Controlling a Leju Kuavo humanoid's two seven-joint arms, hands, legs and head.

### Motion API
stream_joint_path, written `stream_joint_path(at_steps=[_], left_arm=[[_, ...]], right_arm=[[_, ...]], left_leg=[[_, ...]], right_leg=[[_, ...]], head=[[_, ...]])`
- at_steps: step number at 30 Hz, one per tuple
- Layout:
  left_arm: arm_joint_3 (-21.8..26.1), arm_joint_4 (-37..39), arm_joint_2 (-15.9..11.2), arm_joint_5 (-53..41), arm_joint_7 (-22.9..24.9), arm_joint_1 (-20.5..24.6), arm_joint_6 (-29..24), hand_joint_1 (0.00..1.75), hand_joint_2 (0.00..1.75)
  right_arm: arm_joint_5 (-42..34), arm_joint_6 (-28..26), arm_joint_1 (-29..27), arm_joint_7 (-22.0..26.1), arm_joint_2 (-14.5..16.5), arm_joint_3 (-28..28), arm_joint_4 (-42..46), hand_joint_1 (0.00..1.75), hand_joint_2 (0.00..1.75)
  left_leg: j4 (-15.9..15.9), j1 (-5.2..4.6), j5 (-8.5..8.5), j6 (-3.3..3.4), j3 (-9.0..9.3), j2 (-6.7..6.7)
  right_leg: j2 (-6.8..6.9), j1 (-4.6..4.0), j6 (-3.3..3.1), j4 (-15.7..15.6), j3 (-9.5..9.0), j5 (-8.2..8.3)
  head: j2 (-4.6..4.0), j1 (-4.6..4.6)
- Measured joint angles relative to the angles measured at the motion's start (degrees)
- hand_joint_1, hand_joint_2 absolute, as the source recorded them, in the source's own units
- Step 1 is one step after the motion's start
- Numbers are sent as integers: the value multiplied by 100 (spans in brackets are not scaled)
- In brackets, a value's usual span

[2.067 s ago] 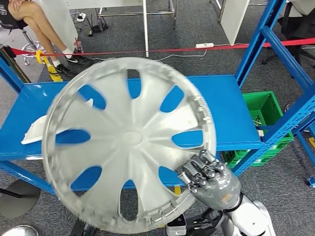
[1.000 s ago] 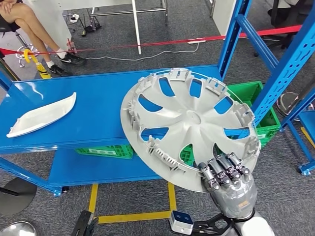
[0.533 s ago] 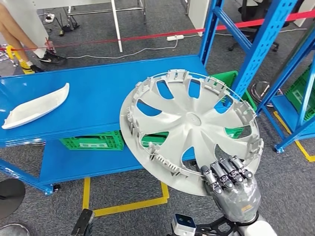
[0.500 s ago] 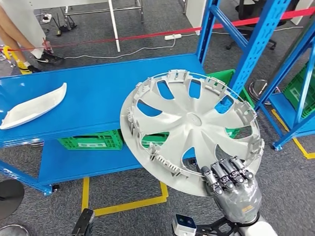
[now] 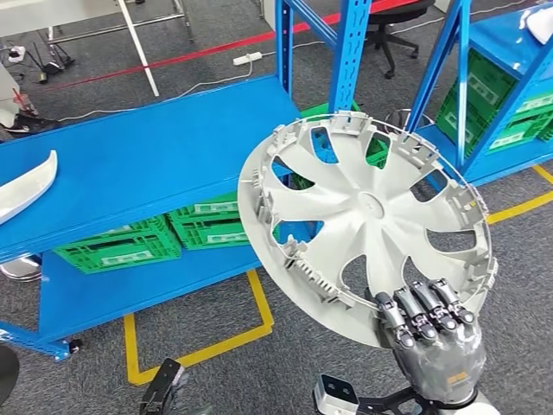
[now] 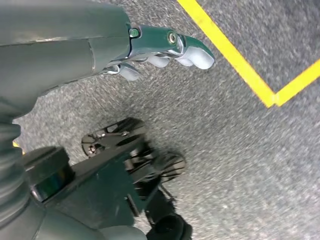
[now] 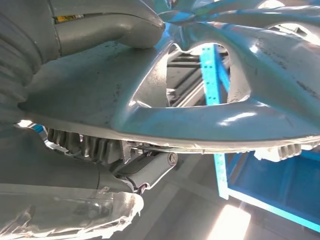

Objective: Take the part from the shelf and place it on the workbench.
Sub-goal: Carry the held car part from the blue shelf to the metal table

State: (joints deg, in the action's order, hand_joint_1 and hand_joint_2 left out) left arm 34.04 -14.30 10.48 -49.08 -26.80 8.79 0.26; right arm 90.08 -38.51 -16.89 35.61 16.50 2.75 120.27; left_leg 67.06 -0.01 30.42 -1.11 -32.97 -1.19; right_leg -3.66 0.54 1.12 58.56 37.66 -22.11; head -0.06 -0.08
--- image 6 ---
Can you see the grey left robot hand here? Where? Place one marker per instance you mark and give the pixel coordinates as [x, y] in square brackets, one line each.
[62, 43]

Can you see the yellow floor tape square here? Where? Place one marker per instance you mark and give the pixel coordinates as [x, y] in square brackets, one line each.
[242, 66]

